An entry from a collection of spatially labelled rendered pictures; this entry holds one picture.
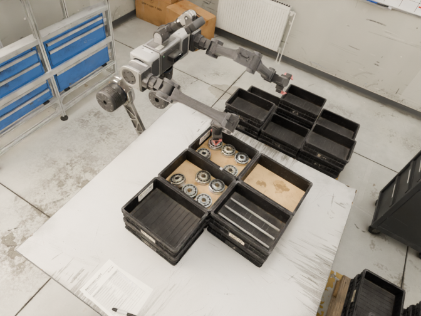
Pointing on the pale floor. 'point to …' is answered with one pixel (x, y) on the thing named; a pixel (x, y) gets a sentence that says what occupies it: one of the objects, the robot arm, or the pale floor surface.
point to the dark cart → (401, 207)
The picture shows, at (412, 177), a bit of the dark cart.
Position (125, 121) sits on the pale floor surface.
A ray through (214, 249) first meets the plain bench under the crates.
